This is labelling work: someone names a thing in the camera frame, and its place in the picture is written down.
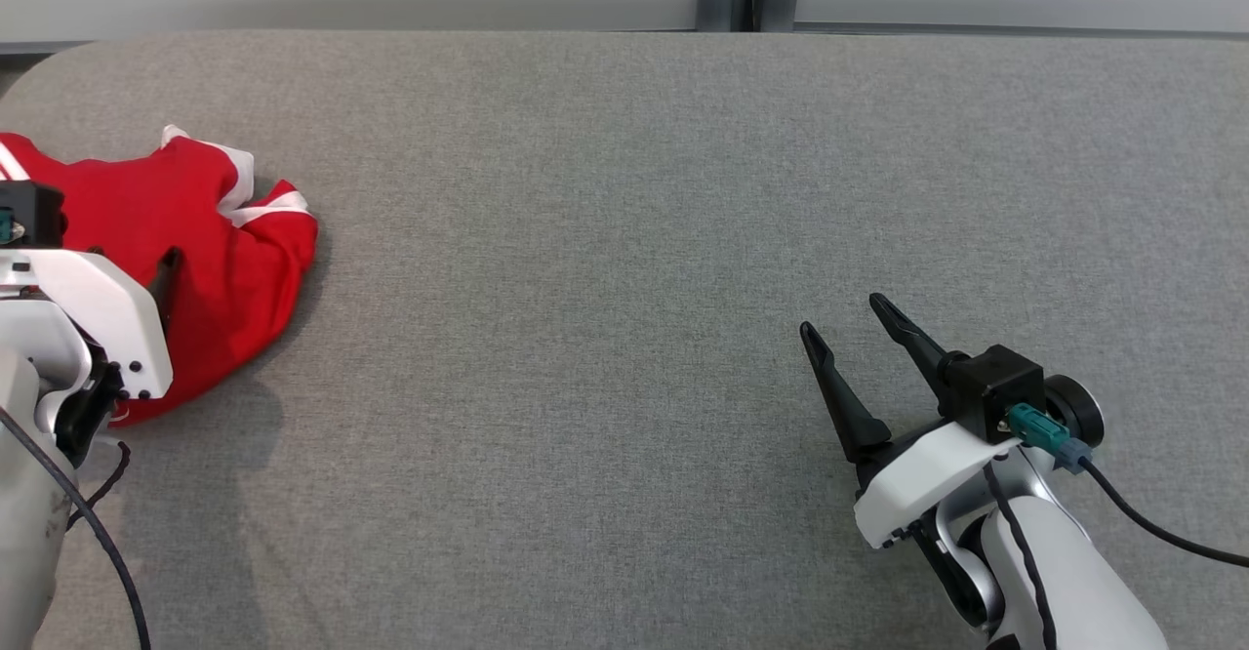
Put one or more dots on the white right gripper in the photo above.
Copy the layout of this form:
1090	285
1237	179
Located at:
917	479

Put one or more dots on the red shorts with white stripe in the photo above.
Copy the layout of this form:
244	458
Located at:
234	279

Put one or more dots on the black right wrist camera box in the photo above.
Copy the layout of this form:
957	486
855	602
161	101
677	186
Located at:
990	386

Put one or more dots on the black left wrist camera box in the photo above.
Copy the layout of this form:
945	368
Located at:
34	211

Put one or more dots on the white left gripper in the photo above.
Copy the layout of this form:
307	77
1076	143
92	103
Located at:
107	308

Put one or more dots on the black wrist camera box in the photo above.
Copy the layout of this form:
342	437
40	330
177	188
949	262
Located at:
990	386
34	211

